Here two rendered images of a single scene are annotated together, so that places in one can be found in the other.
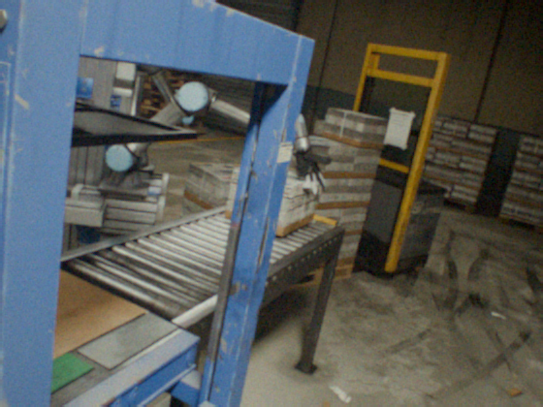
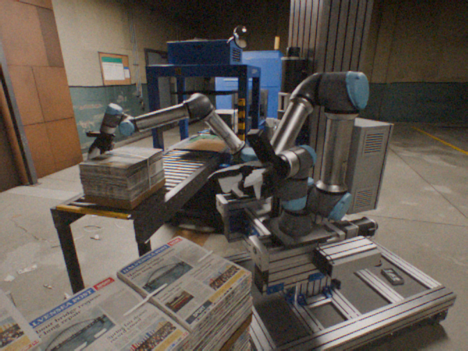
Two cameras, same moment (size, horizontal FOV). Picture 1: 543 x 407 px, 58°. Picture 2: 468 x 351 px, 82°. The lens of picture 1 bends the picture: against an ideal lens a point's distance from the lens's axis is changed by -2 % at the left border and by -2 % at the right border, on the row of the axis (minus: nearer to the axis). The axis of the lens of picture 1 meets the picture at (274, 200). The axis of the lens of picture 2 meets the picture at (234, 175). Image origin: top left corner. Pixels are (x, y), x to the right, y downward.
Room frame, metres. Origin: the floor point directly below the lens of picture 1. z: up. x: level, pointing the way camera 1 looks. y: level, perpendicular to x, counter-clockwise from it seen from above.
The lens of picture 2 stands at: (3.78, 0.40, 1.45)
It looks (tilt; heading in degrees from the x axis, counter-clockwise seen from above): 20 degrees down; 172
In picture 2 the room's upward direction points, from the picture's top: straight up
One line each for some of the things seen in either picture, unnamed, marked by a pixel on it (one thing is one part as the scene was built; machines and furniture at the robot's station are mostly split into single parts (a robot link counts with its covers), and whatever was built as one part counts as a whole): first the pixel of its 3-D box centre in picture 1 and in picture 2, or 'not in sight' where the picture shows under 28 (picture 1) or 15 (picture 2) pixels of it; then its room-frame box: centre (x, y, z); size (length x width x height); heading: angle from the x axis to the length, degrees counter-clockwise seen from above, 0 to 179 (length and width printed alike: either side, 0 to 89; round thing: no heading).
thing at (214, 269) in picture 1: (189, 263); (177, 164); (1.63, 0.25, 0.77); 0.47 x 0.05 x 0.05; 66
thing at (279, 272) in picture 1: (282, 274); (131, 177); (1.78, -0.09, 0.74); 1.34 x 0.05 x 0.12; 156
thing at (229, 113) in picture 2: not in sight; (225, 121); (0.42, 0.78, 0.93); 0.38 x 0.30 x 0.26; 156
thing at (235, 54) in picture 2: not in sight; (206, 55); (0.94, 0.55, 1.65); 0.60 x 0.45 x 0.20; 66
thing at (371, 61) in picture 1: (352, 146); not in sight; (4.37, -0.58, 0.97); 0.09 x 0.09 x 1.75; 44
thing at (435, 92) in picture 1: (415, 167); not in sight; (3.90, -1.04, 0.97); 0.09 x 0.09 x 1.75; 44
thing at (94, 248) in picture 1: (175, 234); (193, 183); (1.98, 0.37, 0.74); 1.34 x 0.05 x 0.12; 156
